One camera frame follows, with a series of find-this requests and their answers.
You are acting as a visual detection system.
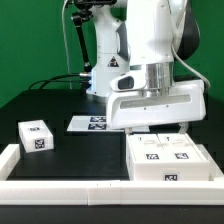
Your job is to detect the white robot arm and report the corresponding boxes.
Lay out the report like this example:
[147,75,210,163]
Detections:
[87,0,208,133]

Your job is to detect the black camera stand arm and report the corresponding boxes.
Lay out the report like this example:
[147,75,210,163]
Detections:
[71,0,117,73]

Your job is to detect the white marker plate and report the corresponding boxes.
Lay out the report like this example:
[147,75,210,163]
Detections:
[66,115,151,133]

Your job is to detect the white hanging cable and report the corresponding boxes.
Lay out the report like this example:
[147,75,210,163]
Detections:
[61,0,74,90]

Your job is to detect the white cabinet body box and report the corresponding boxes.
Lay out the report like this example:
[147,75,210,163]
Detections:
[126,135,210,181]

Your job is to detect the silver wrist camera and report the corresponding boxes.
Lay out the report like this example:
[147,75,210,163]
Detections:
[110,74,146,92]

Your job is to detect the white U-shaped fence frame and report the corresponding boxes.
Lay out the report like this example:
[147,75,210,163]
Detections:
[0,144,224,206]

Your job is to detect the black cable bundle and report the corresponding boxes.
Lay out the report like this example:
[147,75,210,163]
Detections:
[27,73,92,91]

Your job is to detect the white cabinet top block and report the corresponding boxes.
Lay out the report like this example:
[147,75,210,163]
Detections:
[18,120,54,153]

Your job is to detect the white cabinet door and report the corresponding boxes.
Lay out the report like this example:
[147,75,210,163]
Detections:
[127,134,168,163]
[158,133,206,162]

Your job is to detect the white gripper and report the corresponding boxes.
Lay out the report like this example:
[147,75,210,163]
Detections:
[106,80,206,135]

